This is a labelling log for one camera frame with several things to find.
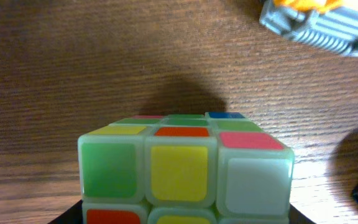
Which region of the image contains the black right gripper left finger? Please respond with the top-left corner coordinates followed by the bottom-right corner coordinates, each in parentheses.
top-left (48, 200), bottom-right (83, 224)

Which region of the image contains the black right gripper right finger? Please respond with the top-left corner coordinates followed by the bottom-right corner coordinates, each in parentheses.
top-left (289, 204), bottom-right (316, 224)

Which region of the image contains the multicoloured puzzle cube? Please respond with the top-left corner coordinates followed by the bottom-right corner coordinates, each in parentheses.
top-left (78, 112), bottom-right (295, 223)

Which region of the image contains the yellow grey toy truck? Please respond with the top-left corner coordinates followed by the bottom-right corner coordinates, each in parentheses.
top-left (259, 0), bottom-right (358, 57)

